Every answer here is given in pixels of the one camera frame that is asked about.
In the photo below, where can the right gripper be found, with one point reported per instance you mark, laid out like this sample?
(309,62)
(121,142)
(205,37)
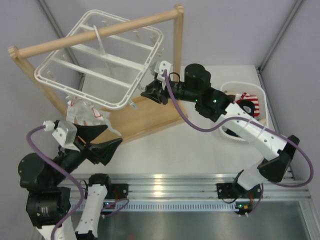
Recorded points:
(156,91)

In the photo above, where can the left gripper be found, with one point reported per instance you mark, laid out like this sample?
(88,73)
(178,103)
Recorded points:
(103,151)

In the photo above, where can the white sock with red trim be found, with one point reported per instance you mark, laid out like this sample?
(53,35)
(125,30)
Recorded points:
(84,113)

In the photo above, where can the white plastic clip hanger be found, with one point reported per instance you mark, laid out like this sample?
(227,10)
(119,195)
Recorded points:
(109,69)

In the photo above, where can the black blue sports sock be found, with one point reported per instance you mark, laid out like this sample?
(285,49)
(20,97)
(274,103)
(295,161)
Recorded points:
(247,106)

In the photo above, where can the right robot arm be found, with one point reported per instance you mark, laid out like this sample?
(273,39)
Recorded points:
(277,151)

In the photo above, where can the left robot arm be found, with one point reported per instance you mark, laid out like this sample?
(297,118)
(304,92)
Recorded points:
(58,206)

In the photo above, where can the wooden hanger rack stand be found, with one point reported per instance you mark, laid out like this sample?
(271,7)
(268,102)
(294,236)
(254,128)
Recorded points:
(148,117)

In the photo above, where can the beige brown sock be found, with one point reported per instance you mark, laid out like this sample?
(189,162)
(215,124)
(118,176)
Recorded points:
(234,96)

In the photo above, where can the white perforated sock basket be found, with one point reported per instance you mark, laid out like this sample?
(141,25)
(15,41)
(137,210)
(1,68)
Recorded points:
(260,113)

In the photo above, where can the red white striped sock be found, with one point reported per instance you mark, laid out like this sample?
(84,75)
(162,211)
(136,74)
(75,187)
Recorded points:
(253,98)

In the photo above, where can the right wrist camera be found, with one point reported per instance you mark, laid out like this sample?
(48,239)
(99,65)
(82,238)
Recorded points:
(159,67)

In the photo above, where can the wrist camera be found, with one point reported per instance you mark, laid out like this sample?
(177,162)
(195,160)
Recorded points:
(64,132)
(159,67)

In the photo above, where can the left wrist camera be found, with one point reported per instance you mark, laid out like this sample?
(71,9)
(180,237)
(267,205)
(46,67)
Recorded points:
(64,132)

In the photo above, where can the aluminium mounting rail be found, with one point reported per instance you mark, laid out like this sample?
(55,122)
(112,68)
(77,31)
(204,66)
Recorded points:
(196,187)

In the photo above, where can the white slotted cable duct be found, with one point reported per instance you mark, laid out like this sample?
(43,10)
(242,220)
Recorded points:
(171,206)

